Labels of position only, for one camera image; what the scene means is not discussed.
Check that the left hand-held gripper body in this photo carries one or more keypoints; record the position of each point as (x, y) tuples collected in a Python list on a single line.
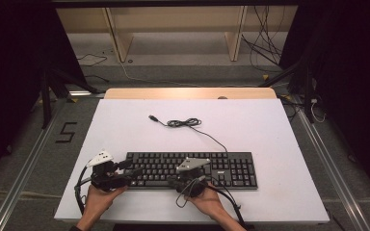
[(106, 176)]

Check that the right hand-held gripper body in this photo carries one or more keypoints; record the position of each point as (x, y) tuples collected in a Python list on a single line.
[(191, 178)]

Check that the black computer keyboard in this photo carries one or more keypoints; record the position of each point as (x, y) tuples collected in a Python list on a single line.
[(231, 170)]

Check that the person's left hand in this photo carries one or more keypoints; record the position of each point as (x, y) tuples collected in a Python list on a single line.
[(98, 202)]

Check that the person's right hand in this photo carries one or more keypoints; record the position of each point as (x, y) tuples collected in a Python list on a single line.
[(207, 202)]

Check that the short silver metal bar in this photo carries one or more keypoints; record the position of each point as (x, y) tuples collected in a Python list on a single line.
[(86, 93)]

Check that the black metal stand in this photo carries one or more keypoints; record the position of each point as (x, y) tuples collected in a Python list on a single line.
[(307, 93), (46, 96)]

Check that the dark curtain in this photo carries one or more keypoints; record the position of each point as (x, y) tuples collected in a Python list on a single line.
[(13, 80), (350, 80)]

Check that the light wooden shelf unit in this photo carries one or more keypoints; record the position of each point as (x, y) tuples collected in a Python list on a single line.
[(173, 22)]

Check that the aluminium floor rail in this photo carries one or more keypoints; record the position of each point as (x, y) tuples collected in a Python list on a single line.
[(19, 183), (334, 173)]

